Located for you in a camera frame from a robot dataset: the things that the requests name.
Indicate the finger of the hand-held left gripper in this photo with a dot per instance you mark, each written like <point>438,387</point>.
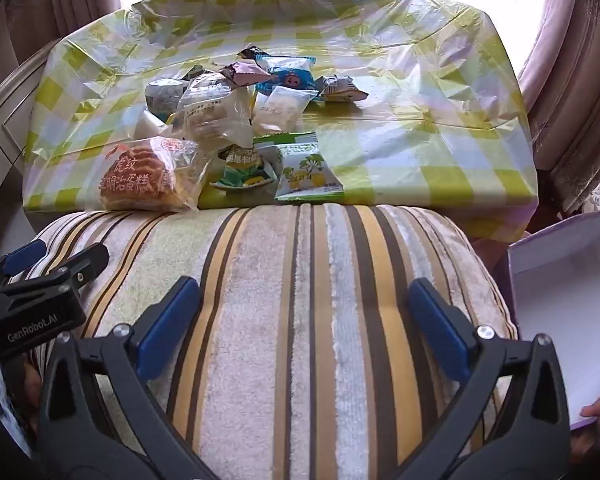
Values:
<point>82,262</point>
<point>25,259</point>

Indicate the grey white crumpled packet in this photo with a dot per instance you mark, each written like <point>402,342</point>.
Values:
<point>341,87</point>

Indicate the cream carved cabinet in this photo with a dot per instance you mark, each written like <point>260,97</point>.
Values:
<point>5,125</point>

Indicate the white cardboard box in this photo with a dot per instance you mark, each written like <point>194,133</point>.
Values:
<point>570,310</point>

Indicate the pink snack packet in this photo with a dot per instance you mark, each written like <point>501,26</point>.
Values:
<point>242,74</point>

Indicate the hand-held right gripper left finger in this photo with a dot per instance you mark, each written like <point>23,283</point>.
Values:
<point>172,317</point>

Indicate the grey nut packet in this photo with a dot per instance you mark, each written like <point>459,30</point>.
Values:
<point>164,95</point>

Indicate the blue pig print packet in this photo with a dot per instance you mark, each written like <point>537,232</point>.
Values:
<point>287,74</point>

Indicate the white rice cake packet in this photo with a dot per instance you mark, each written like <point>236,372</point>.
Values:
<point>280,109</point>

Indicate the person's left forearm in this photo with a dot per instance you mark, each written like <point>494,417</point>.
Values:
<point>34,395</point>

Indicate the clear melon bread packet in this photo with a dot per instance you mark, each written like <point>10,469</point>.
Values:
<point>210,110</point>

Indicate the green checkered plastic tablecloth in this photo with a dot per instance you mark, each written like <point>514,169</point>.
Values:
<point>405,135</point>

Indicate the orange tiger cake packet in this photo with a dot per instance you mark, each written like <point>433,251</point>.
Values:
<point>145,175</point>

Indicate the green black small packet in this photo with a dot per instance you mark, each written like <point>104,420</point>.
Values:
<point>242,170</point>

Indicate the striped towel blanket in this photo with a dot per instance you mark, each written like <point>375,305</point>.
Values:
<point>300,310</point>

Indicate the pink curtain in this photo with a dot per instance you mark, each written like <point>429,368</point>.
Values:
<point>55,0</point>
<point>580,60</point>

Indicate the plain green snack packet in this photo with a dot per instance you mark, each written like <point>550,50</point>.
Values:
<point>287,137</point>

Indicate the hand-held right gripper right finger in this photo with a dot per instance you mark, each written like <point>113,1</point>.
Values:
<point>437,320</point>

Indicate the green white fruit print packet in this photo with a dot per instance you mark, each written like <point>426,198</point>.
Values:
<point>307,172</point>

